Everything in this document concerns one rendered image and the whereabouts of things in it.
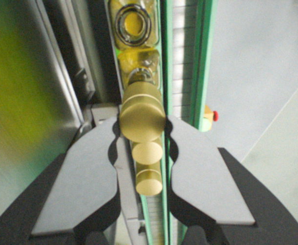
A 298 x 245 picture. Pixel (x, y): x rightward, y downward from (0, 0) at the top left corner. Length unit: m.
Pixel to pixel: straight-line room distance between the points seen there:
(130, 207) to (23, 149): 0.65
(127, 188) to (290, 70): 0.72
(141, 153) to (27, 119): 0.13
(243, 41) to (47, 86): 0.55
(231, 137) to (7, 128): 0.74
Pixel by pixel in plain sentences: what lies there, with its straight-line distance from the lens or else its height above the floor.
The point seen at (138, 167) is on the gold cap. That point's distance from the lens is 0.23.
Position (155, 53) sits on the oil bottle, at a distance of 0.22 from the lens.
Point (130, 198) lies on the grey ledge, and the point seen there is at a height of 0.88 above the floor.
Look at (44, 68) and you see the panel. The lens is 0.27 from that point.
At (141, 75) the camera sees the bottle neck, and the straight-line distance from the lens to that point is 0.18.
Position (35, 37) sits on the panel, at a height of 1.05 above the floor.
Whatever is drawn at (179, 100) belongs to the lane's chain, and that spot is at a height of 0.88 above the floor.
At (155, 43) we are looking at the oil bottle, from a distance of 0.21.
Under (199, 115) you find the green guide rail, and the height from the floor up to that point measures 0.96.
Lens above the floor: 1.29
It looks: 57 degrees down
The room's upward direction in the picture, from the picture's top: 175 degrees clockwise
